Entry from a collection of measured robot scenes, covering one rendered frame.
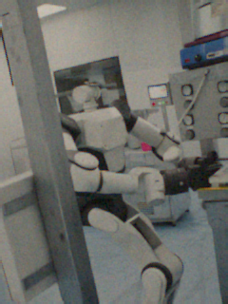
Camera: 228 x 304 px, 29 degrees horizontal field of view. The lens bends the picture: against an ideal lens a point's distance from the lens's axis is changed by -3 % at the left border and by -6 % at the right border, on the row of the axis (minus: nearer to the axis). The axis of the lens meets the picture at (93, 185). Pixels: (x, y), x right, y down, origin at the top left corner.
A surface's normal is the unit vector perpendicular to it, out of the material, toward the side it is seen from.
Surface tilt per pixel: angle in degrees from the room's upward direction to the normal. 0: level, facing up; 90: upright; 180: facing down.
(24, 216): 90
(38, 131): 90
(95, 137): 85
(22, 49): 90
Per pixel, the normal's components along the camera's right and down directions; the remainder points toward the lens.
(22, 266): 0.81, -0.05
